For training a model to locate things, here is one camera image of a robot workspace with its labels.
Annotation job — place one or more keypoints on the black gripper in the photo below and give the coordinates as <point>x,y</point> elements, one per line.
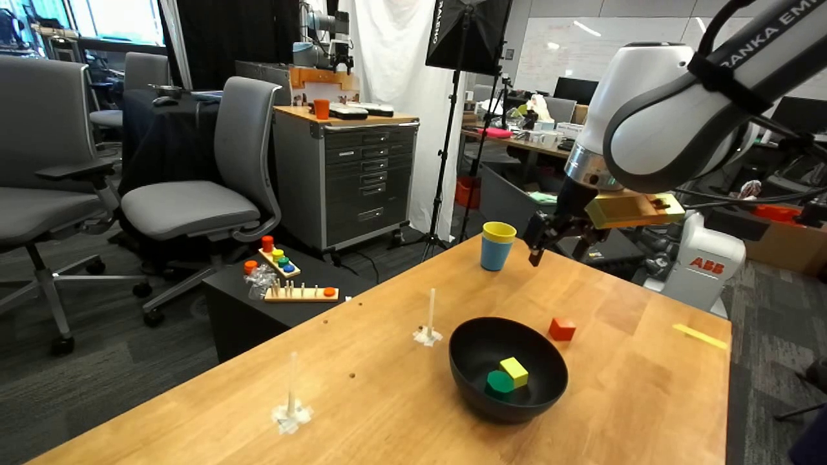
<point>572,207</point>

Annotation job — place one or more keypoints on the red cube block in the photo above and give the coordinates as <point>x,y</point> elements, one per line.
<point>561,330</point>

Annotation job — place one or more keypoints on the yellow cube block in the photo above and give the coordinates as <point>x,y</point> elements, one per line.
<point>514,371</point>

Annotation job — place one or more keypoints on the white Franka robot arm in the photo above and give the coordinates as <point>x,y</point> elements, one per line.
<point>679,113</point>

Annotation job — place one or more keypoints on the white ABB robot base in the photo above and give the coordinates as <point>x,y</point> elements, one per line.
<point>701,263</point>

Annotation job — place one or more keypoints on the black bowl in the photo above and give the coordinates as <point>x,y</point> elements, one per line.
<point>506,404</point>

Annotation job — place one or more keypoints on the blue cup yellow rim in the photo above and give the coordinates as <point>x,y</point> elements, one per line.
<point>497,250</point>

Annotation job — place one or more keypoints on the cluttered wooden desk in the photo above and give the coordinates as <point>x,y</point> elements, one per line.
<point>524,144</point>

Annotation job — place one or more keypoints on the black computer monitor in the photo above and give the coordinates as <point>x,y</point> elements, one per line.
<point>573,90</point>

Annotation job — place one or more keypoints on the yellow tape strip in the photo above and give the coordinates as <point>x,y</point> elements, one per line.
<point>697,336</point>

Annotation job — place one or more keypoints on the gray drawer cabinet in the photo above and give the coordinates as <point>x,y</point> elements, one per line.
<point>343,183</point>

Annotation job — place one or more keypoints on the black softbox light on stand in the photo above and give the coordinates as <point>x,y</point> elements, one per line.
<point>465,36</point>

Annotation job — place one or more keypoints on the flat device on cabinet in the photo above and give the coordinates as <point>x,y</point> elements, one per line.
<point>349,110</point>

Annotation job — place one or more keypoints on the wooden peg toy board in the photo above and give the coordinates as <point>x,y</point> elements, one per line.
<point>301,294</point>

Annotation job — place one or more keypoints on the white curtain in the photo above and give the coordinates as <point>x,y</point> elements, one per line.
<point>389,52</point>

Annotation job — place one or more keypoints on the orange cup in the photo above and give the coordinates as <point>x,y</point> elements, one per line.
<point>320,110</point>

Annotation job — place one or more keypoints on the cardboard box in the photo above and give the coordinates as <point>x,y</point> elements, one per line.
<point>791,250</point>

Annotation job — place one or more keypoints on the clear bag with orange ball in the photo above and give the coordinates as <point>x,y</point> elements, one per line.
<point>257,280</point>

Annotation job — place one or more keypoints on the black low table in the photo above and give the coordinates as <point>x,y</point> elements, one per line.
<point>236,324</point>

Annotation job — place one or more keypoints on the gray office chair curved back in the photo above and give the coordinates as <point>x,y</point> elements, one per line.
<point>183,207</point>

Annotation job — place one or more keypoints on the black curtain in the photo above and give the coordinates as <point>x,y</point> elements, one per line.
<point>234,41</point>

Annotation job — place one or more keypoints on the dark draped table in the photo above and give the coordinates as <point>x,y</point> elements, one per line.
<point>164,139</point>

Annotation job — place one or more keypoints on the gray background office chair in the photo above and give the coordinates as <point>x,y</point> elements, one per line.
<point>144,68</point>

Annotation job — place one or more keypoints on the gray office chair with armrest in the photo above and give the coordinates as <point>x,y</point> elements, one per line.
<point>41,121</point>

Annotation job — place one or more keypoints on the tan wrist camera mount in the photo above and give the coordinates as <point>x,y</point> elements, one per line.
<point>634,210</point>

